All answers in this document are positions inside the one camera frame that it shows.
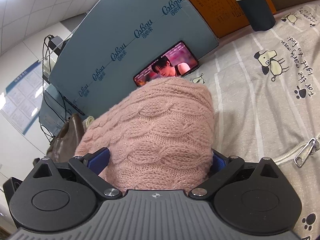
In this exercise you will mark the pink knit sweater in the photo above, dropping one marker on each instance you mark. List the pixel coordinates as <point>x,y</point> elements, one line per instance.
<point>160,130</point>

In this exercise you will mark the orange cardboard box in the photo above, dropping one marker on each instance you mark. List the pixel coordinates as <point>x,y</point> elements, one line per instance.
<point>212,10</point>

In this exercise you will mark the dark blue vacuum bottle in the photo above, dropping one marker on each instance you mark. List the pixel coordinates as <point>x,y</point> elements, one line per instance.
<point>255,7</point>

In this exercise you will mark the blue framed wall notice board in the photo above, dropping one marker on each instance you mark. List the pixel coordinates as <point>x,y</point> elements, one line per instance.
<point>22,97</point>

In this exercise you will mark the tall black power adapter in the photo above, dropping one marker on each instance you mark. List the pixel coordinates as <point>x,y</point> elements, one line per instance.
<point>55,42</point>

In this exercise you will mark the dog printed bed sheet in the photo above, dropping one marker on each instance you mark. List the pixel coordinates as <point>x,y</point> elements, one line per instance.
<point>262,105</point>

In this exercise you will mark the white translucent adapter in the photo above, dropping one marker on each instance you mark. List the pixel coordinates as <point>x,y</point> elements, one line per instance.
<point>48,67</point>

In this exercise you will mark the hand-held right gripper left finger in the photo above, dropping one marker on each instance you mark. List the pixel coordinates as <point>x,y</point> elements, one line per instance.
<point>97,161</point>

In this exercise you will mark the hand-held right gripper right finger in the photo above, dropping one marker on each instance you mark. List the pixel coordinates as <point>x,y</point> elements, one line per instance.
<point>219,162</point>

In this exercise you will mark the labelled blue cardboard box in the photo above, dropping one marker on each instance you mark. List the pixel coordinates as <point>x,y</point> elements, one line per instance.
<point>51,112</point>

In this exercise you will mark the large blue cardboard box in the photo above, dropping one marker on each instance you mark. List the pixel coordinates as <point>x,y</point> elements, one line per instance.
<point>140,10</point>

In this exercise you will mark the smartphone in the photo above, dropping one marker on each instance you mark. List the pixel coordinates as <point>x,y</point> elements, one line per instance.
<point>172,62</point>

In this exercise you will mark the metal zipper pull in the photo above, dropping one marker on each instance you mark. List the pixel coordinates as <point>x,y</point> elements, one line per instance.
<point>306,152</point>

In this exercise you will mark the brown leather bag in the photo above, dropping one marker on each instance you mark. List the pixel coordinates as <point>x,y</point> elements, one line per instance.
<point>67,140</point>

